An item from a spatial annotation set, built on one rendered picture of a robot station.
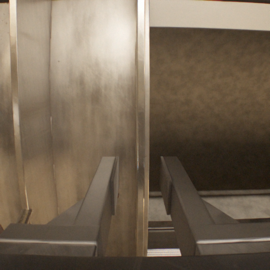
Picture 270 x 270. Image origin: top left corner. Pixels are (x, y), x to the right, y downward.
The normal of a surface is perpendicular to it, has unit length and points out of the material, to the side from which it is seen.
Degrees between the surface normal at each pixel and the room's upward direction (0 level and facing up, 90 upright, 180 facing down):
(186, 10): 0
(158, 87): 14
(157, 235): 88
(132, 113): 10
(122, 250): 0
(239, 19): 0
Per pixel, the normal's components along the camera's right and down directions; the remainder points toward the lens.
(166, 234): 0.00, -0.95
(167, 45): 0.00, 0.83
